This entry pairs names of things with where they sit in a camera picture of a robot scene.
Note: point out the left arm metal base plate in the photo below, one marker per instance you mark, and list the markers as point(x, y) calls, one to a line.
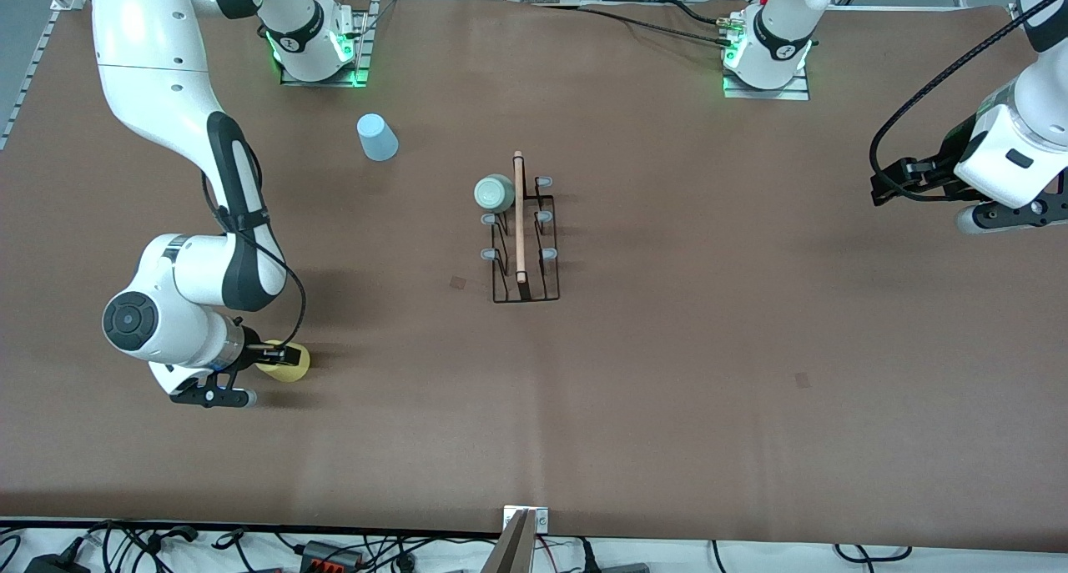
point(797, 94)

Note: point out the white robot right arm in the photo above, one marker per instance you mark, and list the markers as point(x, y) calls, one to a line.
point(150, 56)

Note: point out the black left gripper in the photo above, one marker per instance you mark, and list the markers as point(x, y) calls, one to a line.
point(941, 175)

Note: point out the black plug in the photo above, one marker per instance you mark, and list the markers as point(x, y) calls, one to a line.
point(588, 556)

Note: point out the light blue plastic cup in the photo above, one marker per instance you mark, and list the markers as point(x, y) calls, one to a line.
point(377, 139)

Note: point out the brown table mat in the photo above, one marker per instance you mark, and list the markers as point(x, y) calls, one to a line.
point(584, 406)

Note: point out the pale green plastic cup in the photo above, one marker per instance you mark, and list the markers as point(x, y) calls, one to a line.
point(494, 194)

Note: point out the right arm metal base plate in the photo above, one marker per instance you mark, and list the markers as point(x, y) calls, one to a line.
point(360, 47)

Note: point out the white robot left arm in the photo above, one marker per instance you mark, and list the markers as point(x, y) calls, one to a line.
point(997, 148)

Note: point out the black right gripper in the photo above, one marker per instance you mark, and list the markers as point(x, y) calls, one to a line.
point(251, 356)

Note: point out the black power adapter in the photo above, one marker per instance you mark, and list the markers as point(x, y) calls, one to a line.
point(54, 565)

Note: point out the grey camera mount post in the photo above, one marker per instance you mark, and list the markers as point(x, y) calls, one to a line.
point(513, 552)

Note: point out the yellow plastic cup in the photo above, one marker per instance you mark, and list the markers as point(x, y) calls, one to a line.
point(292, 374)

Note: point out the black red connector box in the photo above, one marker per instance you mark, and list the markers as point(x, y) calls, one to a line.
point(329, 552)

